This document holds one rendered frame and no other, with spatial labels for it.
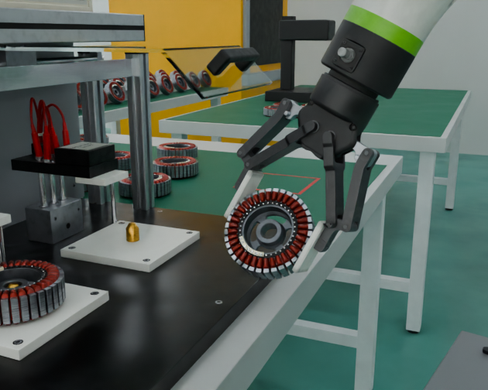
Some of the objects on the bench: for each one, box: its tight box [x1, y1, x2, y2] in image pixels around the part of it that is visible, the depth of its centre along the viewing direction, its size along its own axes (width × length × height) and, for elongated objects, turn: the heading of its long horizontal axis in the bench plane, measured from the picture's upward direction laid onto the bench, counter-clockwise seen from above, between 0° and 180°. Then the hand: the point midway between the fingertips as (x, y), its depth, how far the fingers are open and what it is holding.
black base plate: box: [0, 198, 292, 390], centre depth 79 cm, size 47×64×2 cm
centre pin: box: [125, 222, 139, 242], centre depth 88 cm, size 2×2×3 cm
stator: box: [0, 259, 66, 326], centre depth 67 cm, size 11×11×4 cm
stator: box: [153, 156, 198, 180], centre depth 143 cm, size 11×11×4 cm
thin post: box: [110, 183, 117, 224], centre depth 96 cm, size 2×2×10 cm
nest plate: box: [60, 221, 200, 272], centre depth 89 cm, size 15×15×1 cm
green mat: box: [83, 142, 387, 227], centre depth 145 cm, size 94×61×1 cm, turn 67°
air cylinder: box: [25, 196, 84, 245], centre depth 94 cm, size 5×8×6 cm
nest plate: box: [0, 283, 109, 361], centre depth 67 cm, size 15×15×1 cm
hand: (270, 230), depth 74 cm, fingers closed on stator, 11 cm apart
